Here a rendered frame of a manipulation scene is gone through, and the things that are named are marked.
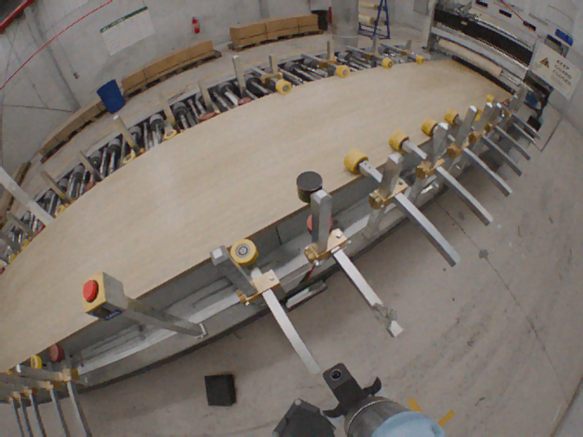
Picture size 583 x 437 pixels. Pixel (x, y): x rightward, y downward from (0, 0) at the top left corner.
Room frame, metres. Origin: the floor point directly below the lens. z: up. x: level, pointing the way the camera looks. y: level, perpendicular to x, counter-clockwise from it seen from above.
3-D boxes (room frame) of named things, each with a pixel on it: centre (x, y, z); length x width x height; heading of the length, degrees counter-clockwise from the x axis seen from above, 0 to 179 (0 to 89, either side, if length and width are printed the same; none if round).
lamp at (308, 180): (0.35, -0.05, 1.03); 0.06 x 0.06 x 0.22; 23
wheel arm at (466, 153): (0.55, -0.82, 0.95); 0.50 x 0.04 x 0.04; 23
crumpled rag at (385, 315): (0.06, -0.22, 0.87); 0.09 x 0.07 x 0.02; 23
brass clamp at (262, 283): (0.21, 0.14, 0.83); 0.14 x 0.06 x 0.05; 113
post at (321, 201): (0.30, -0.07, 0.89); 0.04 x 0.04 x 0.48; 23
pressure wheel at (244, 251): (0.32, 0.16, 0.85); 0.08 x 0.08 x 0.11
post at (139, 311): (0.10, 0.40, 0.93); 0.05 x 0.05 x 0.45; 23
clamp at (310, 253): (0.32, -0.09, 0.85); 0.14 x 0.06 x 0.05; 113
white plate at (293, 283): (0.27, -0.05, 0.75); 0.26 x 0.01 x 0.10; 113
